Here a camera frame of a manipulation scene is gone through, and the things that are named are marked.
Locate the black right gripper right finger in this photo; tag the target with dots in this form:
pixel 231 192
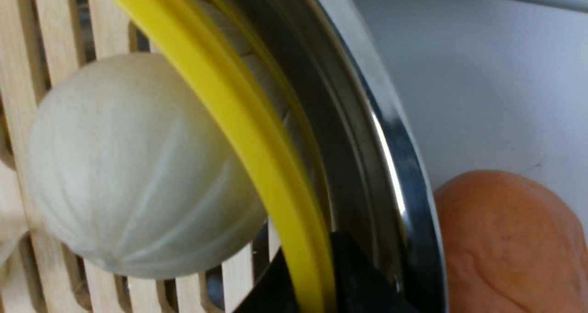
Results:
pixel 360 287

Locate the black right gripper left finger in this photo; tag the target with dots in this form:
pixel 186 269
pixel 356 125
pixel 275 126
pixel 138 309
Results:
pixel 273 293

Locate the yellow rimmed bamboo steamer basket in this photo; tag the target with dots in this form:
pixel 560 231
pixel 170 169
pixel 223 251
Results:
pixel 42 43

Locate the stainless steel pot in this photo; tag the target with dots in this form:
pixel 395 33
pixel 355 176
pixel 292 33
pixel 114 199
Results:
pixel 355 137

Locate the orange toy fruit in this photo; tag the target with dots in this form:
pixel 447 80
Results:
pixel 511 246

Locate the white round bun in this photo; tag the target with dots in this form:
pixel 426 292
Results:
pixel 129 171

